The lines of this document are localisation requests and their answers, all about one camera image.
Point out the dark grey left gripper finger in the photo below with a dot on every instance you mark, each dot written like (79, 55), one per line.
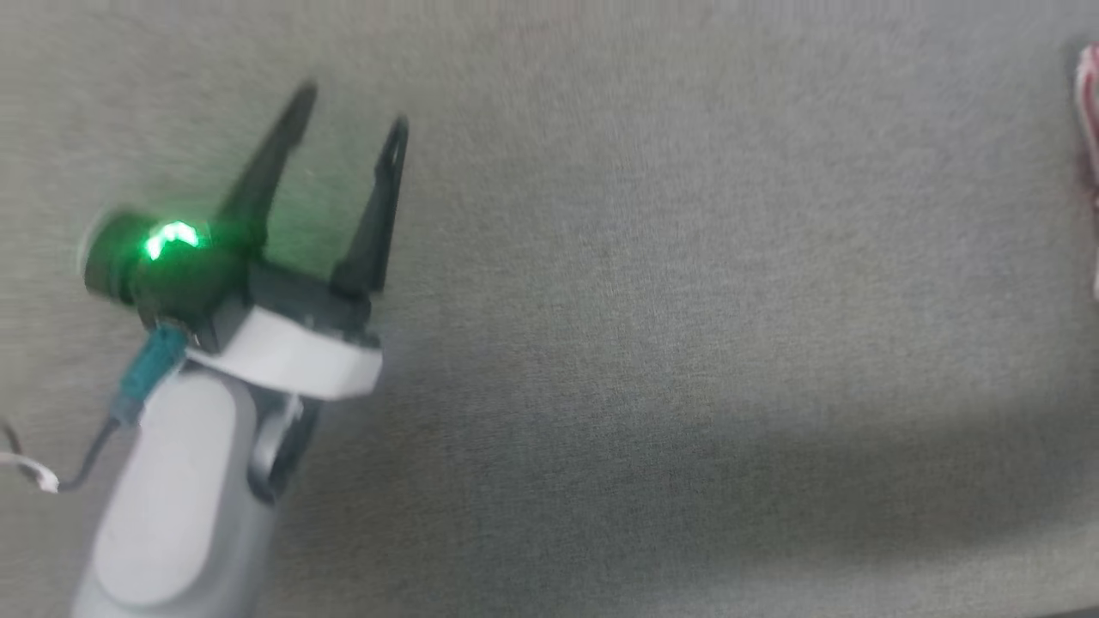
(378, 215)
(262, 172)

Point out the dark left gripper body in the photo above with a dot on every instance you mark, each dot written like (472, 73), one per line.
(305, 305)

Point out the red shirt with white sleeves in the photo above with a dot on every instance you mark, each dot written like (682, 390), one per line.
(1090, 129)

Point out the white wrist camera mount plate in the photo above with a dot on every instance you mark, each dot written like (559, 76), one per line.
(296, 360)

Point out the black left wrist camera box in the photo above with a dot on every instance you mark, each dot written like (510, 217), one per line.
(163, 262)

